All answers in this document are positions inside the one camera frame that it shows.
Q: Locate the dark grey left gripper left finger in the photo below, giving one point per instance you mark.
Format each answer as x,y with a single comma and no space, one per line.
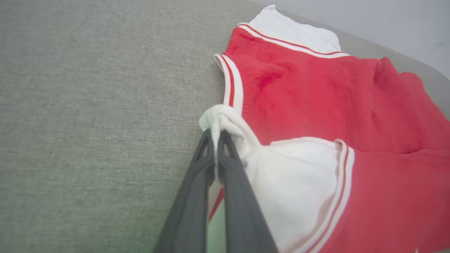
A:
191,203

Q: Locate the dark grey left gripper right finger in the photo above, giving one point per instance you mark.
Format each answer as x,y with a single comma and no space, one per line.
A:
242,211

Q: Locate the red and white garment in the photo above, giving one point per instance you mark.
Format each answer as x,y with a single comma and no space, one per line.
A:
316,105

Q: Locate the grey fabric sofa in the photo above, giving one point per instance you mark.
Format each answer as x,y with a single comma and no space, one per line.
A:
88,123

